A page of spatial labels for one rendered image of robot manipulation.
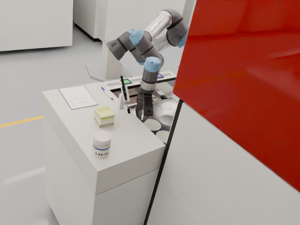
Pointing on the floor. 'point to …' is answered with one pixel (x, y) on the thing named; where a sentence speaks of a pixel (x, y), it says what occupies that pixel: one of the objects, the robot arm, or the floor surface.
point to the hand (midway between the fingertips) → (141, 122)
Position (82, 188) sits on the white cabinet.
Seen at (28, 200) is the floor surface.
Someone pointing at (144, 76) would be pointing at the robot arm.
